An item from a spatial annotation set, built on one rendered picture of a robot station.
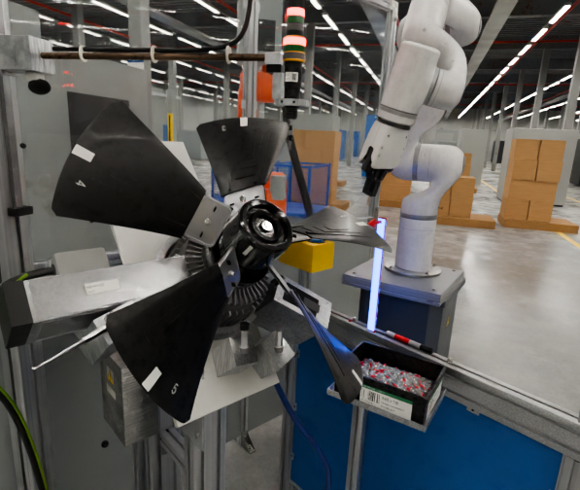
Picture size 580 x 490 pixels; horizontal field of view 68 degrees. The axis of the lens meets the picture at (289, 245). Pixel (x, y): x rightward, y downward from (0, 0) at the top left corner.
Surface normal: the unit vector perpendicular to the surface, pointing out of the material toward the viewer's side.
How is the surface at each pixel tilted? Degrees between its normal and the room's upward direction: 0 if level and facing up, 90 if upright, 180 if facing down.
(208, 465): 90
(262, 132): 38
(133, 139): 74
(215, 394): 50
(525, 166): 90
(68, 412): 90
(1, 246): 90
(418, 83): 101
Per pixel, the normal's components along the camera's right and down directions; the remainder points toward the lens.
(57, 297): 0.54, -0.46
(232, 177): -0.27, -0.48
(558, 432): -0.74, 0.13
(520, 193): -0.29, 0.22
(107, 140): 0.37, -0.04
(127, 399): 0.67, 0.21
